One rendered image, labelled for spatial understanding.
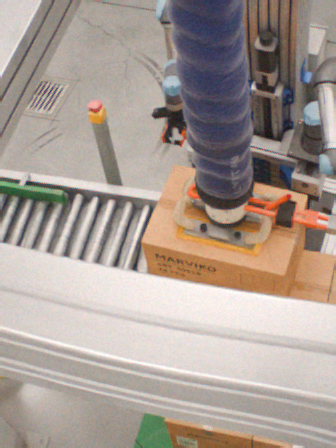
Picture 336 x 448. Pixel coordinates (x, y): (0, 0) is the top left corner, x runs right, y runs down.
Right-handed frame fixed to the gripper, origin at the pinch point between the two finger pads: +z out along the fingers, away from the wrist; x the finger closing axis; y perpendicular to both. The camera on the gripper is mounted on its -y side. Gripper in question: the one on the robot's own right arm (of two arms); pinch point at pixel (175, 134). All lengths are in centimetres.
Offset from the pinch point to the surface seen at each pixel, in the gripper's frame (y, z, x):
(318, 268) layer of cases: 70, 64, -10
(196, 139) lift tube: 24, -47, -35
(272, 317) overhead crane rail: 83, -204, -165
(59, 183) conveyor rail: -68, 62, 1
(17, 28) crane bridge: 37, -187, -125
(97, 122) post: -48, 27, 18
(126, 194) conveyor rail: -32, 61, 3
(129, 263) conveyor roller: -18, 65, -31
